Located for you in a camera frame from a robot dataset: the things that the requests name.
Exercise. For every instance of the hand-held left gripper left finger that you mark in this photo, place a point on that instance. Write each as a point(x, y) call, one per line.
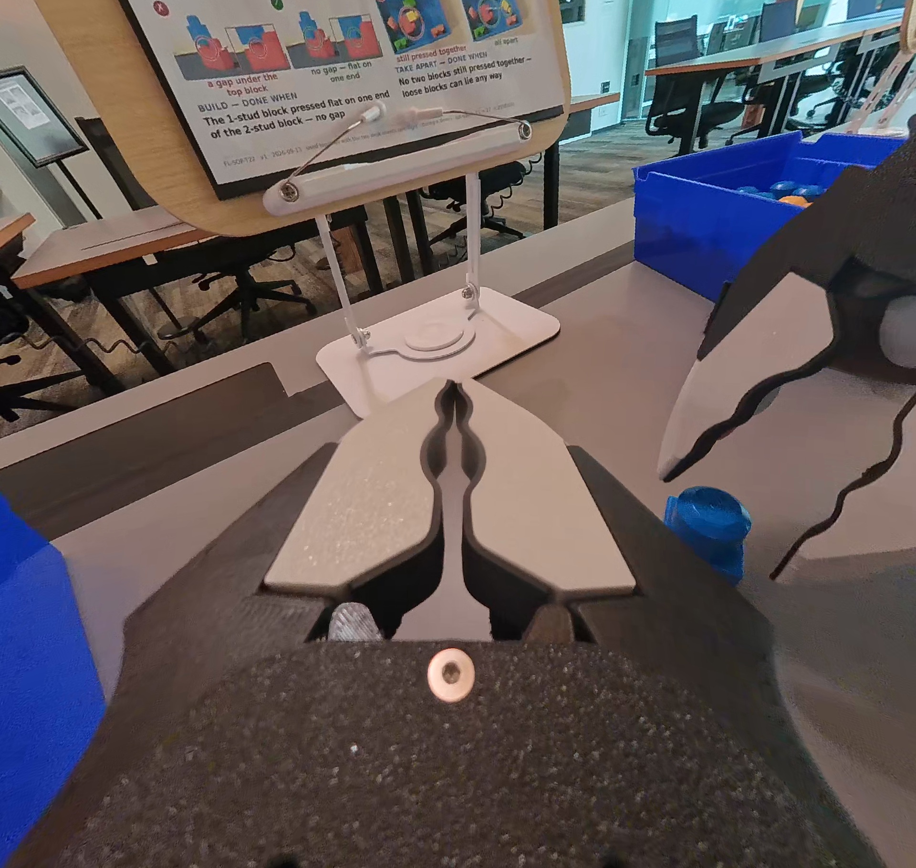
point(358, 510)

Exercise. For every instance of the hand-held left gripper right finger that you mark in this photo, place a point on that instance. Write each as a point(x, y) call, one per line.
point(544, 510)

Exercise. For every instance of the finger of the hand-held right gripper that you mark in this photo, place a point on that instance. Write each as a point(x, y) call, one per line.
point(887, 517)
point(758, 338)

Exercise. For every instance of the pile of colourful mega blocks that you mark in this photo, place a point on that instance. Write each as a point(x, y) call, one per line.
point(787, 188)

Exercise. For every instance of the blue plastic bin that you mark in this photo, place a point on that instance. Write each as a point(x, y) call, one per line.
point(687, 238)
point(36, 632)

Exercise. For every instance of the blue two-stud mega block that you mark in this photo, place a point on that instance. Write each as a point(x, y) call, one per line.
point(708, 517)

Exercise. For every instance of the wood-edged office desk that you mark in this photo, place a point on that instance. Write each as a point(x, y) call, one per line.
point(594, 101)
point(751, 56)
point(107, 238)

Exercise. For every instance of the printed instruction sheet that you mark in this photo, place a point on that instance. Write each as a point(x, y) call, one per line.
point(286, 24)

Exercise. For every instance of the framed floor sign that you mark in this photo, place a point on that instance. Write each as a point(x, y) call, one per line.
point(36, 113)

